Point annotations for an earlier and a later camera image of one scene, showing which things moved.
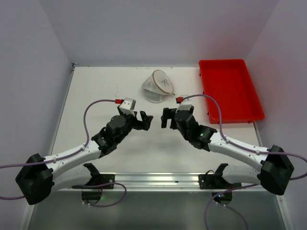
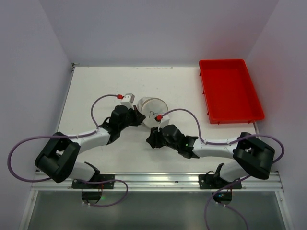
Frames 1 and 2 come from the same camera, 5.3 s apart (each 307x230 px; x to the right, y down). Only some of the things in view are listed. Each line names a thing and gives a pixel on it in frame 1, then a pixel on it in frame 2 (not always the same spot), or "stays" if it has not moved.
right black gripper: (172, 119) to (157, 138)
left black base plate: (99, 179) stays
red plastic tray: (230, 82) stays
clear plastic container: (157, 86) to (151, 107)
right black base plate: (213, 181) stays
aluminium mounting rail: (161, 182) stays
